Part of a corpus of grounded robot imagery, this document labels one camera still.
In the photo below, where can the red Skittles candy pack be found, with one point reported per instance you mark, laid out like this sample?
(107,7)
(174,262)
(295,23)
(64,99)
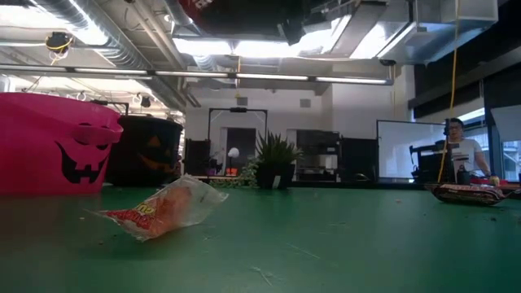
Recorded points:
(197,4)

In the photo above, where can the clear gummy candy wrapper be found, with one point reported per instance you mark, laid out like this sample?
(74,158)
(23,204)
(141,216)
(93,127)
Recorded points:
(167,209)

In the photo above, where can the brown PayDay candy bar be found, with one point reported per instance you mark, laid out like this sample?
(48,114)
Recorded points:
(468,194)

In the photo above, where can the linear ceiling light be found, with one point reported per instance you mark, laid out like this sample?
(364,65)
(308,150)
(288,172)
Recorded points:
(191,73)

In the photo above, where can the white round lamp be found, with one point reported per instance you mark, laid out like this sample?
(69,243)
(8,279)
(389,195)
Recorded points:
(233,152)

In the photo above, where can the black shelf unit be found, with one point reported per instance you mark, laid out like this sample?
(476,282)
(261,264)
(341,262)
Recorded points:
(317,142)

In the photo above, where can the black panel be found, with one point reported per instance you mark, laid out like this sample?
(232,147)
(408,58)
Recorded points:
(197,154)

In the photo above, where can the small potted green plant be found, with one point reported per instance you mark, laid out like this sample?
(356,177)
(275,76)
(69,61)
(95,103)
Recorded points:
(277,175)

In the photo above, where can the black pumpkin bucket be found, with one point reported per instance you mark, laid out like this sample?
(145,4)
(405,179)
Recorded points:
(134,134)

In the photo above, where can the black cabinet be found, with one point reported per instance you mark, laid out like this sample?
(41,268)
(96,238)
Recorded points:
(358,154)

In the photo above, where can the whiteboard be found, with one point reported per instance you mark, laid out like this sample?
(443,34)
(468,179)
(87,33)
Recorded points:
(399,146)

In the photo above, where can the pink pumpkin bucket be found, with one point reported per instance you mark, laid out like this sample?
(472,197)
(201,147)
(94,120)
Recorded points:
(36,142)

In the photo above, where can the person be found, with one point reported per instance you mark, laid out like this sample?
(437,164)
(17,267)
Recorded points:
(464,152)

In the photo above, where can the background black rig frame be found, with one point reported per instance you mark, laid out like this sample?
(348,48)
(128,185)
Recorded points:
(238,109)

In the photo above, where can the silver spiral air duct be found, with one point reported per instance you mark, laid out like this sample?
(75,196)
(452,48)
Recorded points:
(130,57)

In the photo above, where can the rectangular metal air duct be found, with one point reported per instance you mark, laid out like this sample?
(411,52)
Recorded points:
(427,40)

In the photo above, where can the black aluminium rig frame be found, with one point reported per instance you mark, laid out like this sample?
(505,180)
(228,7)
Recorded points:
(366,184)

